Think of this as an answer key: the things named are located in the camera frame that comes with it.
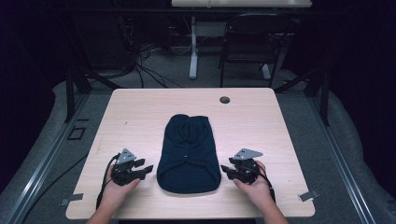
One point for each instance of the white desk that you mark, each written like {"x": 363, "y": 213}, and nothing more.
{"x": 241, "y": 3}

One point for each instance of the aluminium floor rail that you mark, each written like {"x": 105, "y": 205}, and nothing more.
{"x": 339, "y": 158}
{"x": 46, "y": 161}

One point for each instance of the person's left hand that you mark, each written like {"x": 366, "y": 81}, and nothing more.
{"x": 115, "y": 194}

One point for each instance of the black metal frame stand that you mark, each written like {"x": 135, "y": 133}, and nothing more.
{"x": 324, "y": 99}
{"x": 72, "y": 90}

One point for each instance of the grey tape strip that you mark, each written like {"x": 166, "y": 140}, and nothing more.
{"x": 72, "y": 198}
{"x": 308, "y": 195}

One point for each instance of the dark navy shirt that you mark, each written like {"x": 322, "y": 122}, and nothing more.
{"x": 188, "y": 155}

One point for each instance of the person's right hand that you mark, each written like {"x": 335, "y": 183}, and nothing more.
{"x": 258, "y": 193}

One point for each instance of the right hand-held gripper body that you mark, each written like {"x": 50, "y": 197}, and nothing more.
{"x": 246, "y": 172}

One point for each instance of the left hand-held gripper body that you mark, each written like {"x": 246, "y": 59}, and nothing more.
{"x": 122, "y": 174}

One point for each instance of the black folding chair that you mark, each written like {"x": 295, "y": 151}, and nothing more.
{"x": 253, "y": 40}

